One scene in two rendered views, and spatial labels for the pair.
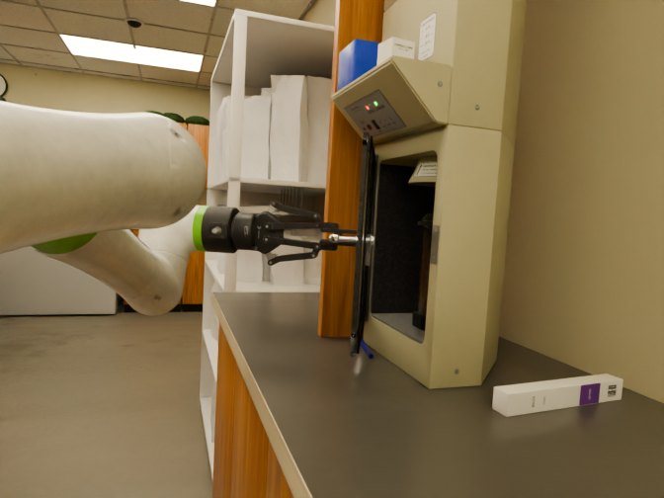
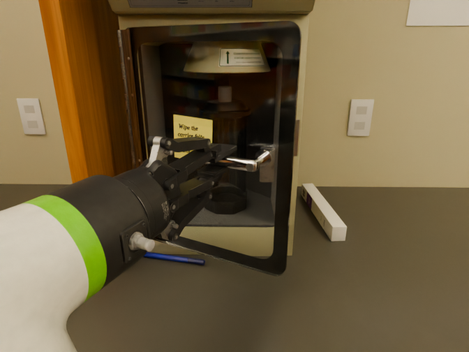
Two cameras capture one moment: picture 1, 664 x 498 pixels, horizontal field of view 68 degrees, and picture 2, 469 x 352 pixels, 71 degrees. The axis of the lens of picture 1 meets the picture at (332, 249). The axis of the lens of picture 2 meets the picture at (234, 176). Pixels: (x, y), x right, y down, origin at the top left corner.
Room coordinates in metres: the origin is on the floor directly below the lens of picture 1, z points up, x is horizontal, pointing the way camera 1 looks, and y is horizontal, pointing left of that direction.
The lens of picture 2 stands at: (0.77, 0.42, 1.35)
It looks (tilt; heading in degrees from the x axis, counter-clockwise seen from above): 21 degrees down; 290
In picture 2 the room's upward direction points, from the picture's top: straight up
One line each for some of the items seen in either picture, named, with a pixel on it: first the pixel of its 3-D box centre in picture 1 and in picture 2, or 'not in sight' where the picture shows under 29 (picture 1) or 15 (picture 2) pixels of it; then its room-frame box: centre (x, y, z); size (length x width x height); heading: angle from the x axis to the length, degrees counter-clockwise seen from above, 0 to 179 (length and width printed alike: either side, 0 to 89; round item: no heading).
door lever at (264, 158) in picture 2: (346, 237); (235, 158); (0.93, -0.03, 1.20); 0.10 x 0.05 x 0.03; 173
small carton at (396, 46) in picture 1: (395, 59); not in sight; (0.95, -0.10, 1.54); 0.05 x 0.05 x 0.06; 27
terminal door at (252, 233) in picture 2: (363, 242); (204, 154); (1.00, -0.06, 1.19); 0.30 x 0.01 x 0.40; 173
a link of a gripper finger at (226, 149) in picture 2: (339, 230); (218, 152); (0.96, -0.01, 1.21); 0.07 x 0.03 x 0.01; 84
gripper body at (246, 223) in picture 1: (260, 231); (148, 199); (0.97, 0.14, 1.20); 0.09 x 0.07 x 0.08; 84
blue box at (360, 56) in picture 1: (367, 70); not in sight; (1.08, -0.05, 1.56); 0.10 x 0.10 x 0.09; 19
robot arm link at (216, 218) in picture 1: (223, 229); (97, 231); (0.98, 0.22, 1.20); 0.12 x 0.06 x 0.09; 174
